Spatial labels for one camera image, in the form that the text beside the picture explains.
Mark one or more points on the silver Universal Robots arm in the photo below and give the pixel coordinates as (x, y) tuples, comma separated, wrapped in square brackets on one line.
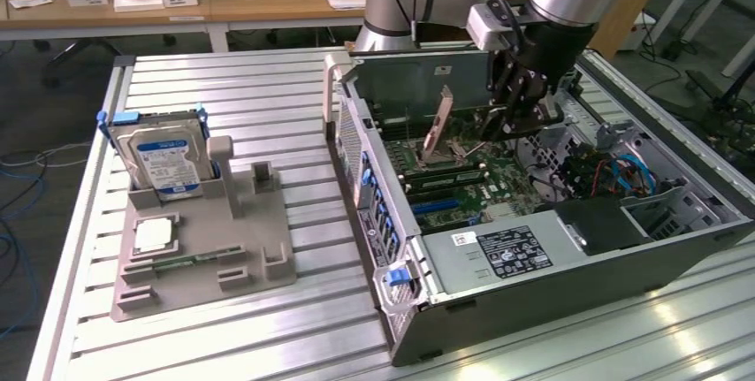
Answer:
[(395, 1)]

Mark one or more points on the graphics card with metal bracket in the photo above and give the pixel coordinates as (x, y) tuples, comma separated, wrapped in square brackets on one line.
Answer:
[(439, 124)]

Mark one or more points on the black office chair base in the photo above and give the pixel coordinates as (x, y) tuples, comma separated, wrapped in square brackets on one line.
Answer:
[(76, 47)]

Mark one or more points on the blue case latch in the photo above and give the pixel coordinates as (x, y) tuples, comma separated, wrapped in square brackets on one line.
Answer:
[(395, 277)]

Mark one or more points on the white desk frame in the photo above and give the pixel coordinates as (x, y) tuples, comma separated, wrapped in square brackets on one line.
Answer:
[(736, 58)]

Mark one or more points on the grey power supply unit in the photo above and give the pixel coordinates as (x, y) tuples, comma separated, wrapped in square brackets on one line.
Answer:
[(460, 266)]

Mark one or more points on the silver CPU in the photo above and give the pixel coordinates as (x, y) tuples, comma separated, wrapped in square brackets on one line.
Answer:
[(155, 235)]

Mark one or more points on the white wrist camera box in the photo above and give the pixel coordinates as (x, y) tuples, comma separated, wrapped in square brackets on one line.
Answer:
[(490, 27)]

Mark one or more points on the perforated metal disk bay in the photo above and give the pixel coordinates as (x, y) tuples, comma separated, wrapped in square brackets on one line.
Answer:
[(554, 142)]

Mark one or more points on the grey plastic parts rack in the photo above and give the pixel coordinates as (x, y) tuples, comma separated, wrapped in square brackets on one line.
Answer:
[(197, 281)]

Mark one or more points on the white paper card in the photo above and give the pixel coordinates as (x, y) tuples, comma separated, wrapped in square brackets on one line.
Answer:
[(29, 2)]

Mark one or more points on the blue expansion slot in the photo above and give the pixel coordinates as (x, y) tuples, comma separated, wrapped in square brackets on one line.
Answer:
[(436, 206)]

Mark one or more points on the CPU socket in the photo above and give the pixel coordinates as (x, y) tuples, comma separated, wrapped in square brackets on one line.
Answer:
[(443, 157)]

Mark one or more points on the open dark PC case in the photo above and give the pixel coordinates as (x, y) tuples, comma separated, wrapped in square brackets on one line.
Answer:
[(531, 310)]

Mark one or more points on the green motherboard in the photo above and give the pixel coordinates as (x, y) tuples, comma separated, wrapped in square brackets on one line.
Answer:
[(502, 177)]

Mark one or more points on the hard disk in blue caddy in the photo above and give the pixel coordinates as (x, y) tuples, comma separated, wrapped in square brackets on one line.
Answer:
[(168, 160)]

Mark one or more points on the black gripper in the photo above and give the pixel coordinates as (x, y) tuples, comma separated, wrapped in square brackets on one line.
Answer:
[(554, 58)]

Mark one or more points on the green RAM stick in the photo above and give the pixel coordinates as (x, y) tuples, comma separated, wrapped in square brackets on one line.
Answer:
[(188, 261)]

